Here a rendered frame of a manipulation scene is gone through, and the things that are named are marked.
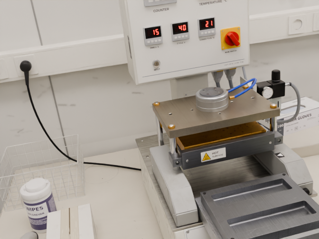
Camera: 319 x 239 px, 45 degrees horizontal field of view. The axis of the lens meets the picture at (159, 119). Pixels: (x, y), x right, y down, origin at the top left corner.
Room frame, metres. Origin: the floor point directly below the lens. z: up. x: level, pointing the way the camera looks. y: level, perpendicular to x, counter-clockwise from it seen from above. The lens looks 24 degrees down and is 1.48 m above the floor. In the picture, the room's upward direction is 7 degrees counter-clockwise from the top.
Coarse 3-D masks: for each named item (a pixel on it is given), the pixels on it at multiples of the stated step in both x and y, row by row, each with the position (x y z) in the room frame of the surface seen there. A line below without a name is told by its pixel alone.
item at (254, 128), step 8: (224, 128) 0.84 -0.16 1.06; (232, 128) 0.84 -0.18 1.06; (240, 128) 0.83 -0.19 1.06; (248, 128) 0.83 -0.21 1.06; (256, 128) 0.82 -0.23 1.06; (184, 136) 0.83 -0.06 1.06; (192, 136) 0.82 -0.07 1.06; (200, 136) 0.82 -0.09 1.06; (208, 136) 0.81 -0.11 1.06; (216, 136) 0.81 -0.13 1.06; (224, 136) 0.80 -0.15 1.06; (232, 136) 0.80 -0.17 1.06; (240, 136) 0.80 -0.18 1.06; (184, 144) 0.79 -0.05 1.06; (192, 144) 0.78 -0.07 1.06; (200, 144) 0.78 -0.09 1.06; (208, 144) 0.78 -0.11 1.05
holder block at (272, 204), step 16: (272, 176) 0.71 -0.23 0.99; (288, 176) 0.70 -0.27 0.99; (208, 192) 0.68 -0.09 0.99; (224, 192) 0.67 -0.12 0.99; (240, 192) 0.68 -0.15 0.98; (256, 192) 0.68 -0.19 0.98; (272, 192) 0.67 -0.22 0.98; (288, 192) 0.64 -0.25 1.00; (304, 192) 0.64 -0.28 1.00; (208, 208) 0.63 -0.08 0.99; (224, 208) 0.62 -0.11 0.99; (240, 208) 0.61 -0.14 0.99; (256, 208) 0.61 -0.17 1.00; (272, 208) 0.60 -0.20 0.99; (288, 208) 0.61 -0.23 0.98; (304, 208) 0.61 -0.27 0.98; (224, 224) 0.57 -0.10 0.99; (240, 224) 0.58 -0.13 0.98; (256, 224) 0.58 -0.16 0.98; (272, 224) 0.55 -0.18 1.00; (288, 224) 0.55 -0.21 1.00; (304, 224) 0.55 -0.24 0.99
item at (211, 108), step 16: (256, 80) 0.93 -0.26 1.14; (192, 96) 0.95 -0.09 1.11; (208, 96) 0.85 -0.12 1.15; (224, 96) 0.84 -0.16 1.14; (240, 96) 0.91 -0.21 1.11; (256, 96) 0.90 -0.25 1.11; (160, 112) 0.87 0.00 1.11; (176, 112) 0.86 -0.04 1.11; (192, 112) 0.85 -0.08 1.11; (208, 112) 0.83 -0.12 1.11; (224, 112) 0.82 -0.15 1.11; (240, 112) 0.81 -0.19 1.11; (256, 112) 0.80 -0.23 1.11; (272, 112) 0.81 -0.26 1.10; (176, 128) 0.77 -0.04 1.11; (192, 128) 0.77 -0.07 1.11; (208, 128) 0.78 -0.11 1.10
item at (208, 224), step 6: (198, 198) 0.69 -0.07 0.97; (198, 204) 0.67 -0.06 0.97; (198, 210) 0.67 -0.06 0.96; (204, 210) 0.65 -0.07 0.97; (204, 216) 0.63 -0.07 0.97; (204, 222) 0.63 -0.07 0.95; (210, 222) 0.61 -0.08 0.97; (210, 228) 0.59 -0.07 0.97; (210, 234) 0.60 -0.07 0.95; (216, 234) 0.57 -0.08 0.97; (300, 234) 0.50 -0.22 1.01; (306, 234) 0.50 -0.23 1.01; (312, 234) 0.50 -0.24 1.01; (318, 234) 0.50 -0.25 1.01
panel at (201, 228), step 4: (188, 228) 0.65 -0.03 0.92; (192, 228) 0.65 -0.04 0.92; (196, 228) 0.65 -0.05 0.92; (200, 228) 0.66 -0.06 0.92; (204, 228) 0.66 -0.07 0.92; (184, 232) 0.65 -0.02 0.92; (188, 232) 0.65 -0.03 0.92; (192, 232) 0.65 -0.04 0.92; (196, 232) 0.65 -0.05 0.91; (200, 232) 0.65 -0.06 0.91; (204, 232) 0.65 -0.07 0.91; (188, 236) 0.65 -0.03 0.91; (192, 236) 0.65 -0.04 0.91; (196, 236) 0.65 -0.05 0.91; (200, 236) 0.65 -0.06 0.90; (204, 236) 0.65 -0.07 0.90; (208, 236) 0.65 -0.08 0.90
